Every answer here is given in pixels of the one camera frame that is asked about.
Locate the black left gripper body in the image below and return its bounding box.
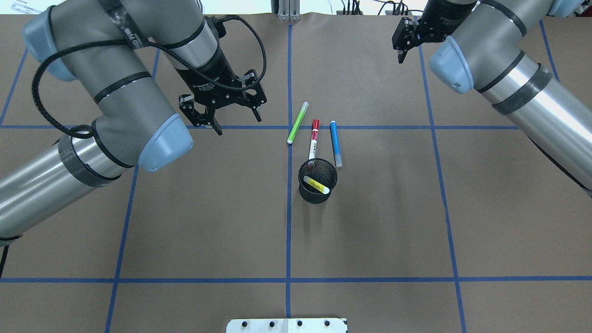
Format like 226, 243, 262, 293
175, 46, 268, 116

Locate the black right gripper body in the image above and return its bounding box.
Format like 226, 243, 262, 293
392, 0, 476, 52

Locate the green highlighter pen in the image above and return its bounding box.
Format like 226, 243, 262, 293
287, 101, 309, 145

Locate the red capped white marker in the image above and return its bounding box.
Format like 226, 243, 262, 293
308, 119, 320, 160

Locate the blue highlighter pen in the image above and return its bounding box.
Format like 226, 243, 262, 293
329, 120, 343, 168

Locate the yellow highlighter pen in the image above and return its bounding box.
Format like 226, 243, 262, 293
303, 176, 330, 195

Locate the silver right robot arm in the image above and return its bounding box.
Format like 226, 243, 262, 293
392, 0, 592, 195

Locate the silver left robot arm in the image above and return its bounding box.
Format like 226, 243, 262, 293
1, 0, 267, 246

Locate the right grey usb hub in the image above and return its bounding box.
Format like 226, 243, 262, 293
376, 0, 412, 16

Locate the grey usb hub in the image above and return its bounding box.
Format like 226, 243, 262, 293
376, 0, 412, 16
335, 0, 364, 16

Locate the left grey usb hub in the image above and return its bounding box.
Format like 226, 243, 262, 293
335, 0, 364, 16

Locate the black mesh pen cup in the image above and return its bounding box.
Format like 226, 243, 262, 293
298, 158, 338, 204

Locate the brown paper table mat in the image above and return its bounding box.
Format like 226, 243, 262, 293
1, 13, 591, 333

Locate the white printed paper label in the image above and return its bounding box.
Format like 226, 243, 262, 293
1, 0, 51, 15

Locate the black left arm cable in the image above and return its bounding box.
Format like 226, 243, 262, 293
31, 15, 268, 139

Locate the aluminium frame post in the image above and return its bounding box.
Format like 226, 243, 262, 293
270, 0, 302, 23

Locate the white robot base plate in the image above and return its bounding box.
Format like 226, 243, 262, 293
226, 317, 348, 333

